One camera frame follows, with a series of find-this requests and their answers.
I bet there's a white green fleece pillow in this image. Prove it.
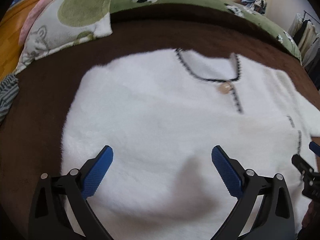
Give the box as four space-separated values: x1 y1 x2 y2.
13 0 112 74

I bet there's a pink pillow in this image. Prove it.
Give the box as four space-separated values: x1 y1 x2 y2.
18 0 52 46

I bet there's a wooden headboard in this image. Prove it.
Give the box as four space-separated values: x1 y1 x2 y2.
0 0 39 79

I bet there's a pile of blue clothes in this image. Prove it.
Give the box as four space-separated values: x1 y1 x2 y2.
240 0 267 15

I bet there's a grey striped garment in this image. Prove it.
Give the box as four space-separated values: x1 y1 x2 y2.
0 73 19 122

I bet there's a white fluffy cardigan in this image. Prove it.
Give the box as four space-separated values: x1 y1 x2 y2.
61 49 319 239

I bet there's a clothes rack with garments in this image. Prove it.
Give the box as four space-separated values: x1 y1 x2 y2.
286 10 320 91

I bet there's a green panda print blanket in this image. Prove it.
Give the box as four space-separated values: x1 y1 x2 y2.
110 0 302 61

